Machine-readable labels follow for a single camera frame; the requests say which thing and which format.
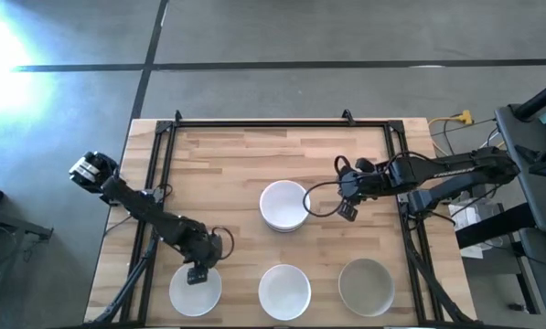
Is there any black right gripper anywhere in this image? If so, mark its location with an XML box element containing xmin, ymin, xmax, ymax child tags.
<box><xmin>335</xmin><ymin>168</ymin><xmax>374</xmax><ymax>224</ymax></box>

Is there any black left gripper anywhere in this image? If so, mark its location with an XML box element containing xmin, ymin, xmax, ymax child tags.
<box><xmin>177</xmin><ymin>226</ymin><xmax>224</xmax><ymax>285</ymax></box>

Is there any white bowl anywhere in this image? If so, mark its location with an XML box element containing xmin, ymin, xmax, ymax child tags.
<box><xmin>258</xmin><ymin>263</ymin><xmax>312</xmax><ymax>322</ymax></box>
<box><xmin>263</xmin><ymin>222</ymin><xmax>306</xmax><ymax>234</ymax></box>
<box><xmin>259</xmin><ymin>179</ymin><xmax>311</xmax><ymax>229</ymax></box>
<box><xmin>168</xmin><ymin>263</ymin><xmax>223</xmax><ymax>318</ymax></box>

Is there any dark grey bowl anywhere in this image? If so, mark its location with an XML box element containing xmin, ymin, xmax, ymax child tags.
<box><xmin>337</xmin><ymin>258</ymin><xmax>396</xmax><ymax>318</ymax></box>

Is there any white plastic box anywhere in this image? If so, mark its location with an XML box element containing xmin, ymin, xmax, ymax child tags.
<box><xmin>448</xmin><ymin>200</ymin><xmax>496</xmax><ymax>260</ymax></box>

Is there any dark grey equipment cart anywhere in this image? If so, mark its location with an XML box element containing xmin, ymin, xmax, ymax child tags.
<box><xmin>494</xmin><ymin>75</ymin><xmax>546</xmax><ymax>329</ymax></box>

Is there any dark side table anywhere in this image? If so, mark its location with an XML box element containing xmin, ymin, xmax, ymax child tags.
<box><xmin>0</xmin><ymin>180</ymin><xmax>54</xmax><ymax>329</ymax></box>

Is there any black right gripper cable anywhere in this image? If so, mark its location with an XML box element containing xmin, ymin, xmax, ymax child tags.
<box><xmin>302</xmin><ymin>179</ymin><xmax>347</xmax><ymax>218</ymax></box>

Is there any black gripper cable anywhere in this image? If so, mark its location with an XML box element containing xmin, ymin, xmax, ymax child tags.
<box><xmin>210</xmin><ymin>225</ymin><xmax>235</xmax><ymax>261</ymax></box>
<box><xmin>302</xmin><ymin>179</ymin><xmax>347</xmax><ymax>218</ymax></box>

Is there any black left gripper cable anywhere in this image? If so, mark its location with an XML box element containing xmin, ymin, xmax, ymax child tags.
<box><xmin>210</xmin><ymin>225</ymin><xmax>235</xmax><ymax>261</ymax></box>

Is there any black short cable loop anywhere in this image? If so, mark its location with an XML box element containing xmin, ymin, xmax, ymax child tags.
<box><xmin>333</xmin><ymin>154</ymin><xmax>352</xmax><ymax>177</ymax></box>

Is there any black diagonal frame strut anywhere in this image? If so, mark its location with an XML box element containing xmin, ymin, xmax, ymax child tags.
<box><xmin>402</xmin><ymin>241</ymin><xmax>473</xmax><ymax>325</ymax></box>
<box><xmin>89</xmin><ymin>228</ymin><xmax>159</xmax><ymax>325</ymax></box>

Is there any black aluminium table frame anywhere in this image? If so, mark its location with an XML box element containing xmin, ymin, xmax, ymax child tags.
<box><xmin>116</xmin><ymin>119</ymin><xmax>432</xmax><ymax>325</ymax></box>

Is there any yellow power cable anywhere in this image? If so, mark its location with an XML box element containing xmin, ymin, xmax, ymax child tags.
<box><xmin>427</xmin><ymin>116</ymin><xmax>461</xmax><ymax>156</ymax></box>

